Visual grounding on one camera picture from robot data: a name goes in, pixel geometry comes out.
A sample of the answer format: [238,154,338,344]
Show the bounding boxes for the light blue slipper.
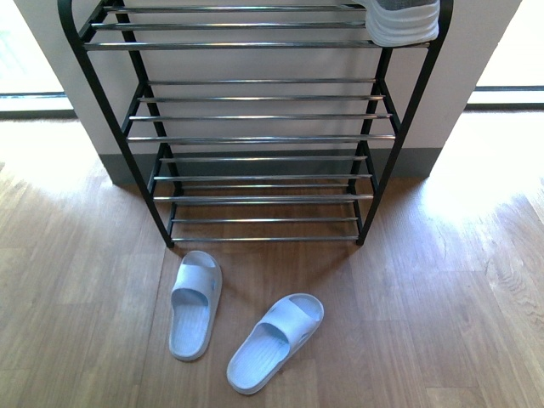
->
[226,293,325,395]
[169,251,223,361]

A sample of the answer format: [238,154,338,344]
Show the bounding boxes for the black metal shoe rack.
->
[57,1,454,247]

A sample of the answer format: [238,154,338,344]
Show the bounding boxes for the grey knit sneaker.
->
[360,0,440,48]

